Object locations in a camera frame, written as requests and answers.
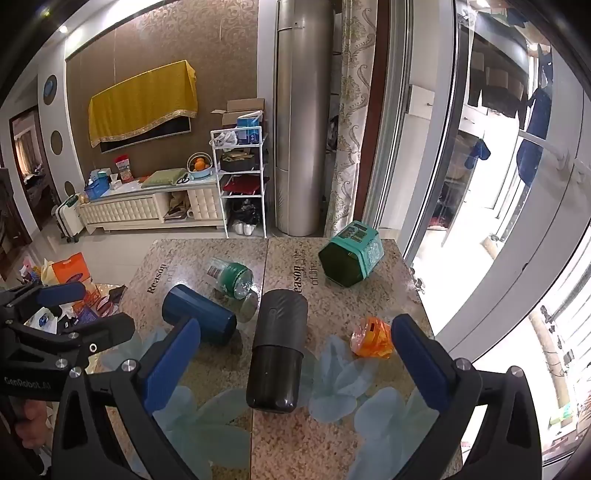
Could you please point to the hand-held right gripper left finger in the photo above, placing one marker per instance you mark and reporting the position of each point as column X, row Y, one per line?
column 171, row 369

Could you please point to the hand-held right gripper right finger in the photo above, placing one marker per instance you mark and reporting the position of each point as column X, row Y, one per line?
column 421, row 367

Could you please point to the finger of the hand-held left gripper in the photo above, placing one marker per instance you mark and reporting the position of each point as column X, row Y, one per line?
column 108, row 328
column 62, row 294

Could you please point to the black cup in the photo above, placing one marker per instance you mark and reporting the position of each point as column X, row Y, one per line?
column 277, row 350

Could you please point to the orange plastic cup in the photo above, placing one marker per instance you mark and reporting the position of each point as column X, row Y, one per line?
column 371, row 337

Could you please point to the dark blue cup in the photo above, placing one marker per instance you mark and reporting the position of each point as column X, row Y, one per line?
column 203, row 308

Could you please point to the clear cup with green label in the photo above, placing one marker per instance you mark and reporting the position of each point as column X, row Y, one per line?
column 231, row 277

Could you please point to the person's left hand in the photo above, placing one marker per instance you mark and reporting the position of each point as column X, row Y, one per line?
column 32, row 415

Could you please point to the orange and white bag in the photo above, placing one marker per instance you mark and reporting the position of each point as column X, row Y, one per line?
column 69, row 272

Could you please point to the white suitcase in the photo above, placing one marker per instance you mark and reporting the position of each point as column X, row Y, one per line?
column 69, row 217

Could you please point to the white tufted cabinet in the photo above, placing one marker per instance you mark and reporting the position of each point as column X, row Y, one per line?
column 120, row 210

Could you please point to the blue plastic basket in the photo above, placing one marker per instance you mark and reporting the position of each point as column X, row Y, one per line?
column 98, row 190

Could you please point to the teal hexagonal tin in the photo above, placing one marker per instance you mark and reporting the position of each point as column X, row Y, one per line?
column 353, row 251

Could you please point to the red snack packet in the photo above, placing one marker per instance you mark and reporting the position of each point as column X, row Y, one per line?
column 123, row 167

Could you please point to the green cushion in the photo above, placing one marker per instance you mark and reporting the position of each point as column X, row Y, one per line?
column 161, row 177

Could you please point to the white shoes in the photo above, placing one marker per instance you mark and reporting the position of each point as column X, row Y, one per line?
column 244, row 228

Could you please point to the black television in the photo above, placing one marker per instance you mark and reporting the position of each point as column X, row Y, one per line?
column 138, row 139

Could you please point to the fruit basket with oranges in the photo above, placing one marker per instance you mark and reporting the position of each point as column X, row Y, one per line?
column 199, row 165

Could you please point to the white metal shelf rack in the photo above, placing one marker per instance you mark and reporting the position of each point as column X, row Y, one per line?
column 240, row 172

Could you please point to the yellow cloth covered television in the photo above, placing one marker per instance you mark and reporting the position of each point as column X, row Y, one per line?
column 138, row 101

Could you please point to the blue hanging mitten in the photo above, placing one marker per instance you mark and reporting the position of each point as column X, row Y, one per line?
column 475, row 154

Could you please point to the white plastic bag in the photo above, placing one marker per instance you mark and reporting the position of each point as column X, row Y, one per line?
column 226, row 138

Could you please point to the patterned beige curtain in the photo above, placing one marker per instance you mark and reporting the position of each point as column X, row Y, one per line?
column 351, row 138

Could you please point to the blue packet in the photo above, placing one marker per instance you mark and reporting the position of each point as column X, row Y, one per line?
column 249, row 129

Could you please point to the silver tower air conditioner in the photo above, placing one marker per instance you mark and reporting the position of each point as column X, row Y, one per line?
column 300, row 138

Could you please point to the cardboard box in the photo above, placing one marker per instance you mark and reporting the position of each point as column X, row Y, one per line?
column 244, row 108

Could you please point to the dark blue hanging garment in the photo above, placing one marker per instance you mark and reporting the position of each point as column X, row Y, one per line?
column 538, row 120

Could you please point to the black hanging clothes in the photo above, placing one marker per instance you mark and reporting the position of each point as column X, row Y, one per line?
column 498, row 104

